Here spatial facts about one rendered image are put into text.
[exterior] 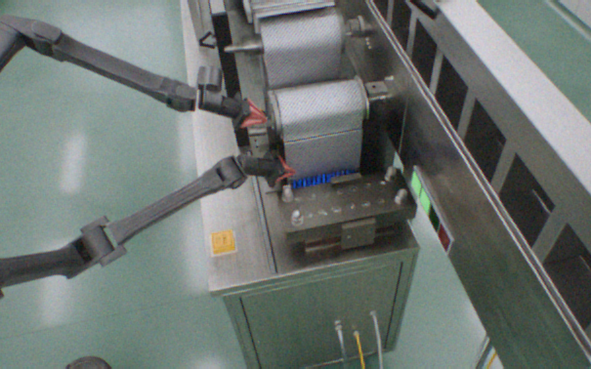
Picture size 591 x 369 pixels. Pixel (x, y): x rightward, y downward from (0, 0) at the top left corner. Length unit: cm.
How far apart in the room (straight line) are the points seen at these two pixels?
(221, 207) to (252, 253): 22
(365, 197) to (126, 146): 220
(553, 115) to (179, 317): 203
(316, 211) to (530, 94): 77
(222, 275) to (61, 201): 188
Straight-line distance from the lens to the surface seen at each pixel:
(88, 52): 142
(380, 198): 149
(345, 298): 171
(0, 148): 383
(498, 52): 98
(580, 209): 79
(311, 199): 148
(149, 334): 253
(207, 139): 192
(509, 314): 106
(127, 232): 129
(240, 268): 152
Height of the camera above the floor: 217
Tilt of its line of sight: 49 degrees down
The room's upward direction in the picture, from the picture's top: 5 degrees counter-clockwise
